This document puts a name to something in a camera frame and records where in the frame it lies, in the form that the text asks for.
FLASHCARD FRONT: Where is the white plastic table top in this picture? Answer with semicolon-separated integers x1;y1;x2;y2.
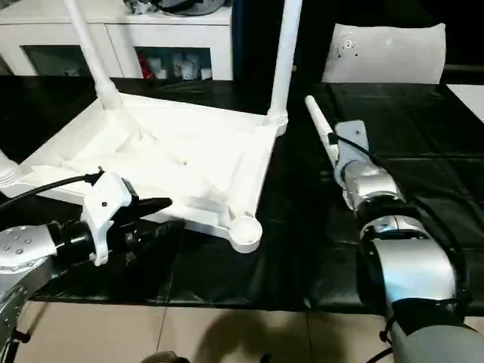
3;92;289;253

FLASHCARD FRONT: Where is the black cabinet with gold label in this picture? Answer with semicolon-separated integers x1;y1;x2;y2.
231;0;341;82

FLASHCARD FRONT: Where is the white sideboard cabinet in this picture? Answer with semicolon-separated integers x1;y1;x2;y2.
0;7;234;81

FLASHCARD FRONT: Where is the black bundle in plastic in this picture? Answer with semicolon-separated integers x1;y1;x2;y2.
123;0;160;14

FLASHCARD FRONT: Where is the grey round bag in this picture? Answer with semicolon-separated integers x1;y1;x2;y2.
158;0;224;16

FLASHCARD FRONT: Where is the black table mat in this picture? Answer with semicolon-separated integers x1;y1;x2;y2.
0;73;484;315

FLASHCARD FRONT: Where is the white flat board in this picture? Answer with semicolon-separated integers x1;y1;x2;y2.
445;83;484;124

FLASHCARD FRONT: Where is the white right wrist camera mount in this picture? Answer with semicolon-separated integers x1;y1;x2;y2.
332;120;370;182

